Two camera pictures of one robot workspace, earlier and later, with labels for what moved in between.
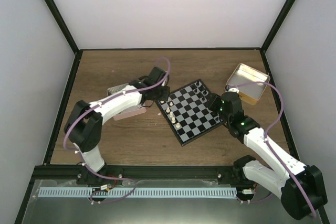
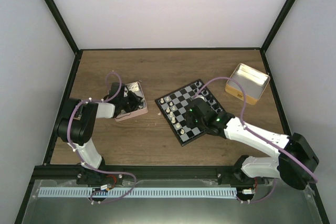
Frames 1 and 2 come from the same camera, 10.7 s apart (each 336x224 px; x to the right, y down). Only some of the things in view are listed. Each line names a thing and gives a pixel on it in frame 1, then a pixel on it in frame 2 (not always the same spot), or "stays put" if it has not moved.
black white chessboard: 187,112 stays put
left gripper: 165,96 -> 136,100
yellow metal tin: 241,74 stays put
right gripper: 213,105 -> 189,123
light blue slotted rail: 138,192 stays put
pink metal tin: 137,110 stays put
